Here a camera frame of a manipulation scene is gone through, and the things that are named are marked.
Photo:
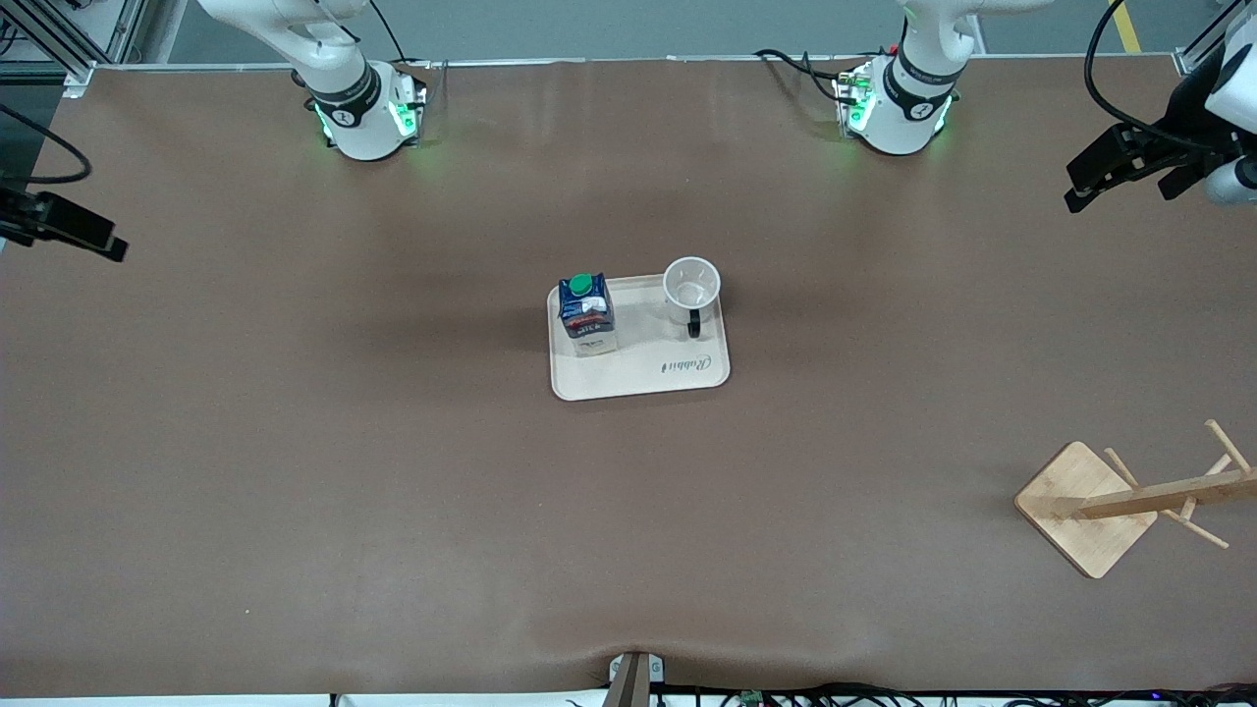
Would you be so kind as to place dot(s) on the blue milk carton green cap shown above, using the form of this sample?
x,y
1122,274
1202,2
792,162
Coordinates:
x,y
587,314

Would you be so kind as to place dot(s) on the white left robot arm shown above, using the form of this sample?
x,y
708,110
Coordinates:
x,y
903,108

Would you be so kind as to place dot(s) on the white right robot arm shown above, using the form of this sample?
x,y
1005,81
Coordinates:
x,y
354,108

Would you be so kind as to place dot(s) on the cream rabbit print tray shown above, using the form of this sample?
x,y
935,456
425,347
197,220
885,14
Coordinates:
x,y
648,363

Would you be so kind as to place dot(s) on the wooden mug rack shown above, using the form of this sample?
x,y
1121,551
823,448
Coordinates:
x,y
1080,511

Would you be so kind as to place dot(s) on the aluminium frame profile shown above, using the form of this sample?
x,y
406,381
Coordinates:
x,y
1203,44
49,34

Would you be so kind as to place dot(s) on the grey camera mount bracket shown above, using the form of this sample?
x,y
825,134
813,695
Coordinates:
x,y
633,682

